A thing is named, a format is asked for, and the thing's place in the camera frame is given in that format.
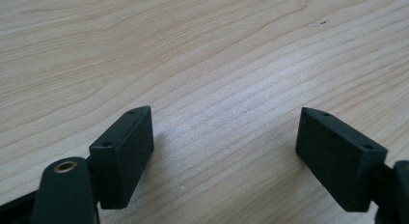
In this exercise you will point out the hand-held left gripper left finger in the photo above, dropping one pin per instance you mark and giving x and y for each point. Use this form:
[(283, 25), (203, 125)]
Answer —
[(123, 159)]

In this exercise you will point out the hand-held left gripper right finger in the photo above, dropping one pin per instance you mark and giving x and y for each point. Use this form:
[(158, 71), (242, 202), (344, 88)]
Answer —
[(337, 156)]

